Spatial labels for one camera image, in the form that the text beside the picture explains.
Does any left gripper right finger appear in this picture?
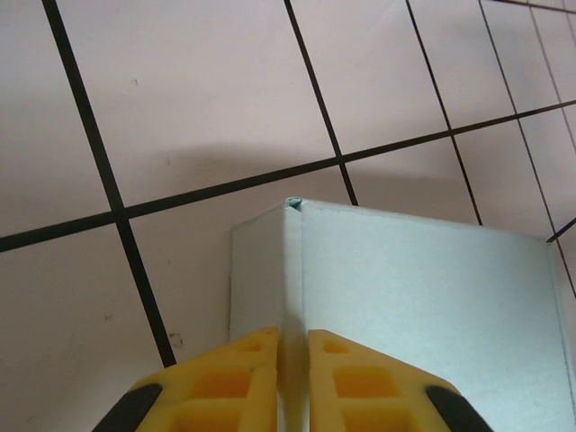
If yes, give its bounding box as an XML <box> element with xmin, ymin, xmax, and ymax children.
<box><xmin>308</xmin><ymin>328</ymin><xmax>491</xmax><ymax>432</ymax></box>

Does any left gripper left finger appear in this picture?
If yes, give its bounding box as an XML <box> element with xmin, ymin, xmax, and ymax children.
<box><xmin>96</xmin><ymin>326</ymin><xmax>281</xmax><ymax>432</ymax></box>

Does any light blue paper box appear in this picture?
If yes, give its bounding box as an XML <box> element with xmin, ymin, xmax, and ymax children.
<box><xmin>229</xmin><ymin>194</ymin><xmax>576</xmax><ymax>432</ymax></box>

